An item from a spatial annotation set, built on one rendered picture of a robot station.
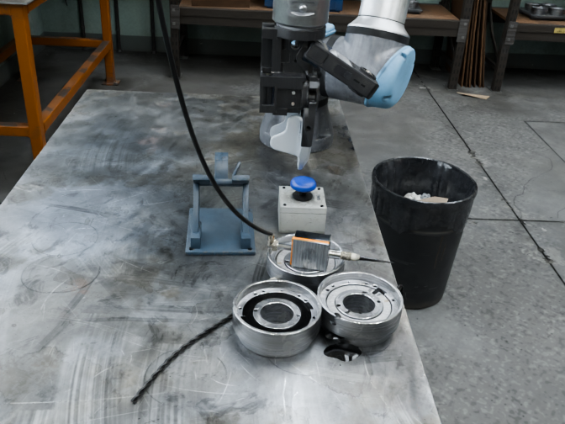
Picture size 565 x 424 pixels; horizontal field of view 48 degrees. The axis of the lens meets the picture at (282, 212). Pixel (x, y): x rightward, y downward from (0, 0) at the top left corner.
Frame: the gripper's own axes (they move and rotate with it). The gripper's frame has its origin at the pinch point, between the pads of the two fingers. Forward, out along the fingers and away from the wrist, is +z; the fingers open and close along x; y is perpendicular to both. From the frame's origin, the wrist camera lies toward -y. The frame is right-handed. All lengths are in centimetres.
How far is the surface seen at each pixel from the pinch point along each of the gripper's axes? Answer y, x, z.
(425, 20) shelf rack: -99, -318, 46
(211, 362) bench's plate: 11.8, 32.0, 10.6
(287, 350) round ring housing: 3.3, 31.7, 8.9
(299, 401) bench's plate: 2.1, 37.7, 10.6
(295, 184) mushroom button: 1.3, 1.3, 3.5
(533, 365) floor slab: -79, -55, 91
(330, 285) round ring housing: -2.6, 20.9, 7.7
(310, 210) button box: -1.1, 3.5, 6.6
